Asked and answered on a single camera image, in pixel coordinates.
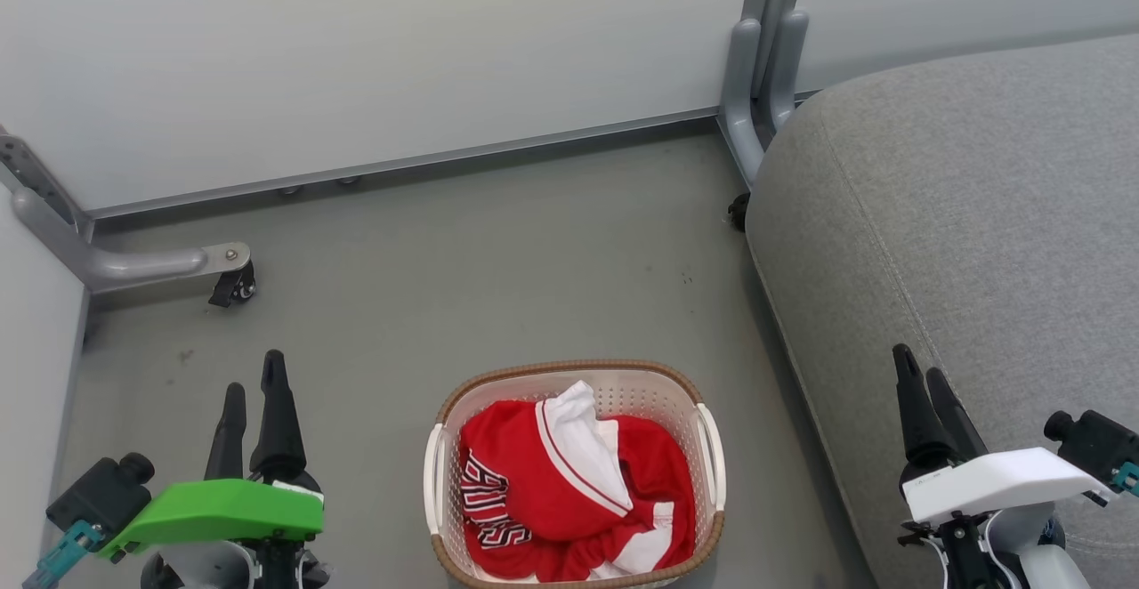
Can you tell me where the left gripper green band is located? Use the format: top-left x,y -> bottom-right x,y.
98,350 -> 327,561

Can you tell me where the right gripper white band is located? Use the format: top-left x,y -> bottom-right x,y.
893,344 -> 1114,527

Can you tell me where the red shorts white trim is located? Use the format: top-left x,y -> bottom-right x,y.
467,416 -> 698,583

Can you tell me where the red basketball jersey black lettering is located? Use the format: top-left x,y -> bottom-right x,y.
460,400 -> 634,549

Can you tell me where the grey fabric sofa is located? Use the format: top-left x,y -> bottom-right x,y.
746,33 -> 1139,589

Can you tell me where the black caster wheel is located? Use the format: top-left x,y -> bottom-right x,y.
208,262 -> 258,309

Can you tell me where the grey metal partition leg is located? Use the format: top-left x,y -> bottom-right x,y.
0,126 -> 253,295

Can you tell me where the white laundry basket brown rim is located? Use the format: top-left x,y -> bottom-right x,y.
424,359 -> 727,589

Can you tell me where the white cloth garment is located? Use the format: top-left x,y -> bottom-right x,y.
534,381 -> 622,519

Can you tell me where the left cable teal plug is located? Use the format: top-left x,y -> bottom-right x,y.
22,520 -> 104,589

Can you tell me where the grey aluminium base rail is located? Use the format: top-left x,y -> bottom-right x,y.
89,109 -> 723,222

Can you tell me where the grey metal partition post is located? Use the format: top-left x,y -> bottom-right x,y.
719,0 -> 812,188

